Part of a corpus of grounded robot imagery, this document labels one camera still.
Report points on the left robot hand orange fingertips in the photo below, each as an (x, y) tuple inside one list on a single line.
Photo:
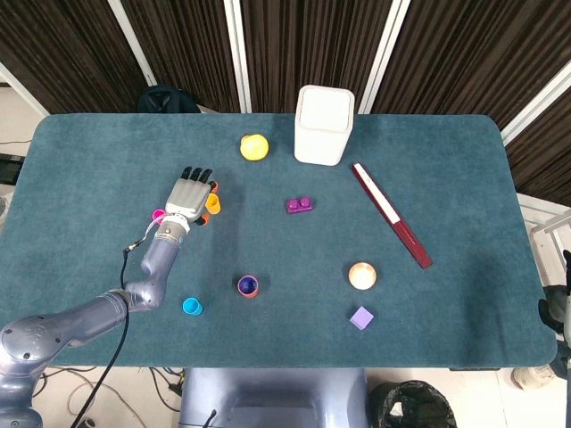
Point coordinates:
[(187, 198)]

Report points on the yellow plastic cup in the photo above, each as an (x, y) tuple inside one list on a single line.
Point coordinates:
[(213, 203)]

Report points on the pink plastic cup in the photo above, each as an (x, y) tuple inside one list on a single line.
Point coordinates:
[(157, 215)]

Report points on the dark blue plastic cup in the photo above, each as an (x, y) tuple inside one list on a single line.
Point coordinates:
[(246, 284)]

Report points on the cyan plastic cup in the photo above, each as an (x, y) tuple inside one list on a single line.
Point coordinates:
[(192, 306)]

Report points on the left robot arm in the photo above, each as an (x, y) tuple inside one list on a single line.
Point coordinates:
[(67, 325)]

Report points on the yellow ball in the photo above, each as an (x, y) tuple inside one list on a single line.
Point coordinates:
[(254, 147)]

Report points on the teal table mat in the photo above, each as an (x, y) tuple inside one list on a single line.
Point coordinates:
[(111, 156)]

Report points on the black office chair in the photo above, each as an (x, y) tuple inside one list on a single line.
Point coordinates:
[(167, 100)]

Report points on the purple building block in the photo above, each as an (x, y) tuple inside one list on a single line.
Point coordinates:
[(300, 207)]

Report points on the orange plastic cup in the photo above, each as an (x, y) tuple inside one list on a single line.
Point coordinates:
[(250, 294)]

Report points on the white square bin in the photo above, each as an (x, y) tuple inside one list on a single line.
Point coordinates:
[(322, 129)]

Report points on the black floor device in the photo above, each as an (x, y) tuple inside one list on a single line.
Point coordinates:
[(9, 169)]

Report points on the peach wooden ball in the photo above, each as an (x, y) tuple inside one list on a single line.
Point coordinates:
[(362, 276)]

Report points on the long maroon box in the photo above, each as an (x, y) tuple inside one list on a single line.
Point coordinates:
[(392, 216)]

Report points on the lilac cube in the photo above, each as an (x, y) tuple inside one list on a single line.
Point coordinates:
[(361, 318)]

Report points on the blue-grey robot torso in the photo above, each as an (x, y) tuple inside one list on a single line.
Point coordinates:
[(272, 397)]

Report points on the black trash bin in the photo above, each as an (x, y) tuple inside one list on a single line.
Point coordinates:
[(415, 405)]

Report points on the beige cloth bundle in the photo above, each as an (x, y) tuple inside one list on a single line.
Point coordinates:
[(531, 378)]

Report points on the white partition frame post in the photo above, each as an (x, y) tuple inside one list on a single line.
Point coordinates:
[(132, 42), (535, 107), (383, 53), (235, 53), (22, 93)]

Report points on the white metal frame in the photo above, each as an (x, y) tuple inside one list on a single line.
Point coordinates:
[(551, 223)]

